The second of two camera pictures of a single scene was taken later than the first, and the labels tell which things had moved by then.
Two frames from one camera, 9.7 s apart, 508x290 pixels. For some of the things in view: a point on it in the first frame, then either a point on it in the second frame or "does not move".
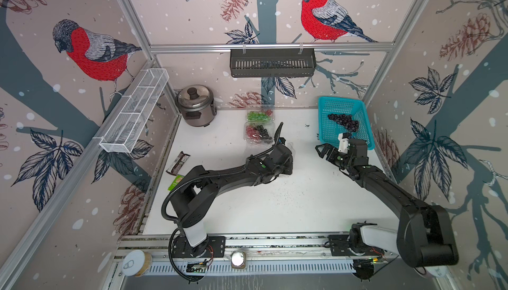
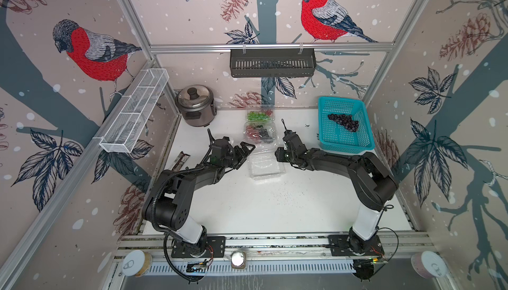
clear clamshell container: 259,132 does not move
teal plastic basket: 329,130 does not move
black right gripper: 333,153 → 279,155
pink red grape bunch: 252,132 does not move
